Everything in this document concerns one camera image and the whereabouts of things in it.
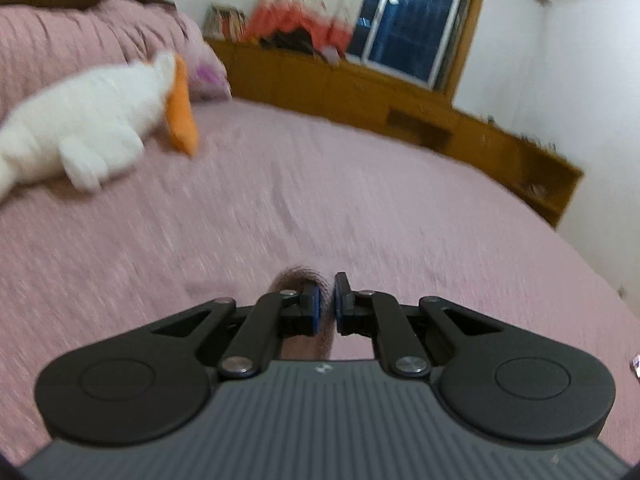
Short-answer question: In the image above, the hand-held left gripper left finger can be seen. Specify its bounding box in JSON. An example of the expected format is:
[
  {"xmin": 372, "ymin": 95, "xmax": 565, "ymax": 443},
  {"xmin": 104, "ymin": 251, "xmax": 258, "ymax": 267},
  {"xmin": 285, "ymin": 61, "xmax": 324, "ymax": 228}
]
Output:
[{"xmin": 150, "ymin": 280, "xmax": 322, "ymax": 379}]

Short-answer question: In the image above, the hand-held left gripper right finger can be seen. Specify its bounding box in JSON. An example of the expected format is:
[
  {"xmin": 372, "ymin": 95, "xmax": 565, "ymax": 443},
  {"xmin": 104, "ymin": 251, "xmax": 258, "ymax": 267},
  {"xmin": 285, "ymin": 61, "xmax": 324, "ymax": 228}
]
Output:
[{"xmin": 334, "ymin": 272, "xmax": 503, "ymax": 379}]

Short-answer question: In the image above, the pink knitted sweater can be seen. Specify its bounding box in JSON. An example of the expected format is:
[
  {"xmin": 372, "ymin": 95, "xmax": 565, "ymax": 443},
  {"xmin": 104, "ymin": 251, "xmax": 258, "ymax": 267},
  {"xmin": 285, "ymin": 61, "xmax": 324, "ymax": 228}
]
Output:
[{"xmin": 272, "ymin": 266, "xmax": 342, "ymax": 361}]

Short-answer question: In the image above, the pink bedspread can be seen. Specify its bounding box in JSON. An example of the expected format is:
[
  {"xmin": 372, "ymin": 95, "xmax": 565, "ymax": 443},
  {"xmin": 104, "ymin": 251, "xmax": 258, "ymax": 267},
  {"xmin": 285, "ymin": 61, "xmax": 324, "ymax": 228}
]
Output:
[{"xmin": 0, "ymin": 0, "xmax": 640, "ymax": 466}]

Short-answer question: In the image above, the long wooden cabinet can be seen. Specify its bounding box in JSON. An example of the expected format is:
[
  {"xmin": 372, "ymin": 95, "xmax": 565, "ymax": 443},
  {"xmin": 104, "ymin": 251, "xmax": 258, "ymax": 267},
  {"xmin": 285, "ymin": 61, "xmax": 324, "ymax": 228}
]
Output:
[{"xmin": 205, "ymin": 37, "xmax": 585, "ymax": 231}]

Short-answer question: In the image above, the purple pillow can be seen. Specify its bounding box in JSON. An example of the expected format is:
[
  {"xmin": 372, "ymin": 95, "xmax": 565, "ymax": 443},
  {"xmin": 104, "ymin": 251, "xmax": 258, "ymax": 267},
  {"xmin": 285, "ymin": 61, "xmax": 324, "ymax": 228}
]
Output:
[{"xmin": 185, "ymin": 35, "xmax": 233, "ymax": 101}]

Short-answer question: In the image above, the dark cloth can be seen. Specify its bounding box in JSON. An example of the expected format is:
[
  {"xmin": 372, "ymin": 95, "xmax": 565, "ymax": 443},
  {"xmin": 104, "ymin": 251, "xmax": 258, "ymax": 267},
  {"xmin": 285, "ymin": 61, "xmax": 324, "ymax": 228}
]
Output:
[{"xmin": 257, "ymin": 27, "xmax": 321, "ymax": 56}]

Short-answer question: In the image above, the row of books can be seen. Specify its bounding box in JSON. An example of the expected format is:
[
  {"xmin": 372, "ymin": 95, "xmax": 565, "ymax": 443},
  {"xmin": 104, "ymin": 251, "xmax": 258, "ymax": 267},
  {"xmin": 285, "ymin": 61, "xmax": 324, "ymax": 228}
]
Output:
[{"xmin": 204, "ymin": 4, "xmax": 248, "ymax": 42}]

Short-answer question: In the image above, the white plush goose toy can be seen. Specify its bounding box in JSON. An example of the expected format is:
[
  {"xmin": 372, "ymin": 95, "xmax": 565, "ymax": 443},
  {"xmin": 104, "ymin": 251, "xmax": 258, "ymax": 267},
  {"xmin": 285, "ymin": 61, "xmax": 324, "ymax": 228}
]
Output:
[{"xmin": 0, "ymin": 51, "xmax": 200, "ymax": 198}]

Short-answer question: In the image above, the white and orange curtain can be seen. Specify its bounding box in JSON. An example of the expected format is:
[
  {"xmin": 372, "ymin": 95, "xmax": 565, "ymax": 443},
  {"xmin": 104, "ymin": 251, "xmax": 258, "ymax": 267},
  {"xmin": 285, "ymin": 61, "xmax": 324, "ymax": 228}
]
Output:
[{"xmin": 240, "ymin": 0, "xmax": 376, "ymax": 53}]

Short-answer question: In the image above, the window with wooden frame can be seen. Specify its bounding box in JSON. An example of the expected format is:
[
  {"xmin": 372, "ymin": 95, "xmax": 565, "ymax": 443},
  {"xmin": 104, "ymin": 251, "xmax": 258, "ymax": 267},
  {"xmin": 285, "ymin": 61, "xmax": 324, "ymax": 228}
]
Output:
[{"xmin": 345, "ymin": 0, "xmax": 490, "ymax": 106}]

